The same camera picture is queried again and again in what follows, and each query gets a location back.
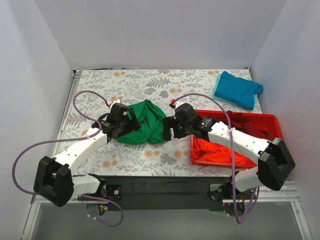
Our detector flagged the green t-shirt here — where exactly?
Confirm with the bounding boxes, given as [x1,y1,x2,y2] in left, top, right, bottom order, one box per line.
[116,99,167,145]

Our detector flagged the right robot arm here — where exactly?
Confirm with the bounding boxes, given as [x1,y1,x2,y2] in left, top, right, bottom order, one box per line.
[162,102,296,193]

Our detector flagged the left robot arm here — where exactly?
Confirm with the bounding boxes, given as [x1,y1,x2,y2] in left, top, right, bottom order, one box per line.
[33,102,141,207]

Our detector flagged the orange-red t-shirt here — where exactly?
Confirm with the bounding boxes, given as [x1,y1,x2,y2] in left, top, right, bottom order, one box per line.
[193,136,256,166]

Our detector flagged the floral tablecloth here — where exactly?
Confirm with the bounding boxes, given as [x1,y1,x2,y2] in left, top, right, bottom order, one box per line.
[56,69,263,177]

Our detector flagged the dark red t-shirt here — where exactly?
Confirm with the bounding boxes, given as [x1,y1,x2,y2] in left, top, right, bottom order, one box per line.
[227,110,275,141]

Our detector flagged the folded blue t-shirt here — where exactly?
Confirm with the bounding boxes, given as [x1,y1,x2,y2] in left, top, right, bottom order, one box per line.
[215,70,264,110]

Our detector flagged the folded light teal t-shirt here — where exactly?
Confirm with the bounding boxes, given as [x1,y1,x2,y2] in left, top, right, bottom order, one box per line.
[211,73,259,111]

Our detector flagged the red plastic bin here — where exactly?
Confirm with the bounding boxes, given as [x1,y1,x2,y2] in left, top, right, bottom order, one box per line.
[190,109,287,169]

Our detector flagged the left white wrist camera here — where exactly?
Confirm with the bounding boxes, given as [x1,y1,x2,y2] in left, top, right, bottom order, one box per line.
[105,98,122,109]

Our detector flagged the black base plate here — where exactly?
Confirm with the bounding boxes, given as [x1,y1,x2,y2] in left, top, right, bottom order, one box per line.
[103,176,228,211]

